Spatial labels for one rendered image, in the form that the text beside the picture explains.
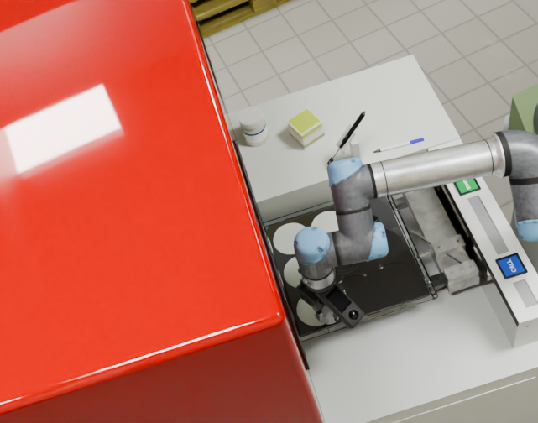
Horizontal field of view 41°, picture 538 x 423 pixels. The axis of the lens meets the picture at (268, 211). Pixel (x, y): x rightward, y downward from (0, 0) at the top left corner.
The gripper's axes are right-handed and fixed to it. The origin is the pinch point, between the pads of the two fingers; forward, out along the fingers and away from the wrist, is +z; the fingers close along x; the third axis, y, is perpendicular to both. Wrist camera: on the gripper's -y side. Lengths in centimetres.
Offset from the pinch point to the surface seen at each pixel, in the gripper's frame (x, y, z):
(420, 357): -9.4, -18.6, 9.6
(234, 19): -120, 197, 89
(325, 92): -51, 51, -5
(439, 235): -36.9, -2.4, 3.6
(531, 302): -31.8, -32.7, -4.0
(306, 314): 2.9, 7.3, 1.5
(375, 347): -4.1, -8.6, 9.6
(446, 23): -180, 105, 91
